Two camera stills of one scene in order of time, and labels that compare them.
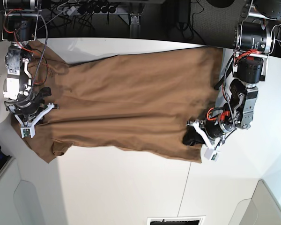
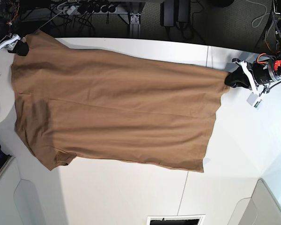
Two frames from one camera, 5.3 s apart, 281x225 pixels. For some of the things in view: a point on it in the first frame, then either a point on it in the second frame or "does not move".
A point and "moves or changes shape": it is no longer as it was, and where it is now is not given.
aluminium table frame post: (135, 28) does not move
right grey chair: (261, 209) does not move
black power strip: (88, 10) does not move
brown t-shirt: (148, 102) moves or changes shape
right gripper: (213, 129) → (265, 69)
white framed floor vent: (181, 220) does not move
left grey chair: (13, 201) does not move
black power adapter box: (183, 11) → (167, 13)
